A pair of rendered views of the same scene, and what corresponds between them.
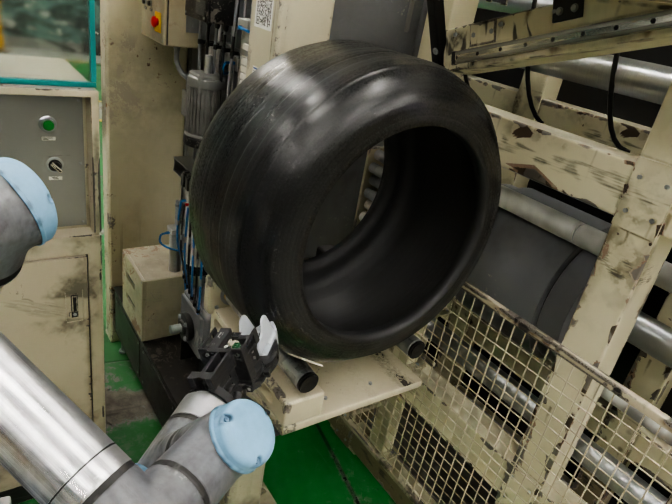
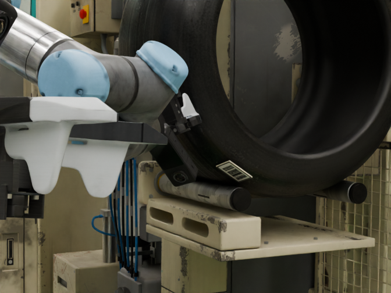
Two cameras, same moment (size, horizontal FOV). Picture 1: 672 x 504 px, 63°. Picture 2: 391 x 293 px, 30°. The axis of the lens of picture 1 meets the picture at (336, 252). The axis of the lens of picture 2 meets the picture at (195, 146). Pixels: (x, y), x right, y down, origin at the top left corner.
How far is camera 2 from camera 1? 0.76 m
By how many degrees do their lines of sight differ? 25
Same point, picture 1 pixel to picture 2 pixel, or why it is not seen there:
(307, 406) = (244, 229)
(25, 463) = (13, 33)
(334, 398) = (276, 243)
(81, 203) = not seen: hidden behind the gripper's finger
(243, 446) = (162, 54)
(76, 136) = (17, 78)
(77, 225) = not seen: hidden behind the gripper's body
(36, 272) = not seen: outside the picture
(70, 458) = (42, 28)
